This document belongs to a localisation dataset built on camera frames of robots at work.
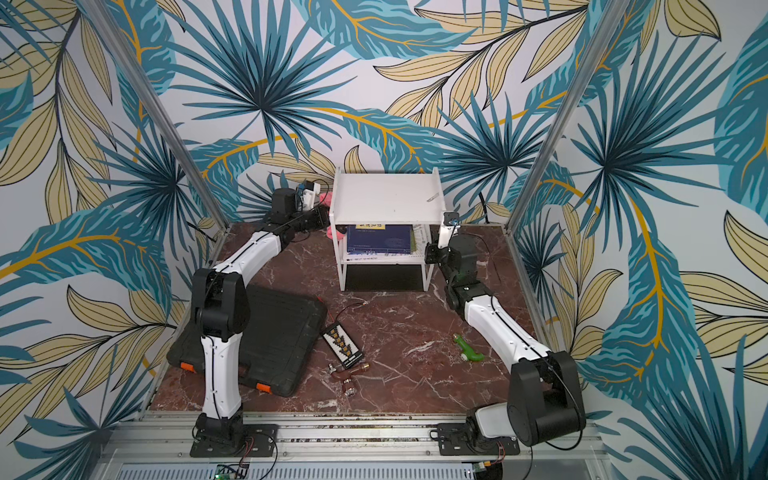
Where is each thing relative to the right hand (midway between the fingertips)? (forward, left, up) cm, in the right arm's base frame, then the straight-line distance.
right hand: (437, 230), depth 82 cm
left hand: (+12, +27, -4) cm, 30 cm away
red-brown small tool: (-30, +26, -25) cm, 47 cm away
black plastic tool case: (-25, +43, -21) cm, 54 cm away
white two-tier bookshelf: (-3, +15, +7) cm, 17 cm away
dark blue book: (+5, +16, -8) cm, 18 cm away
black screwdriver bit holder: (-22, +27, -26) cm, 43 cm away
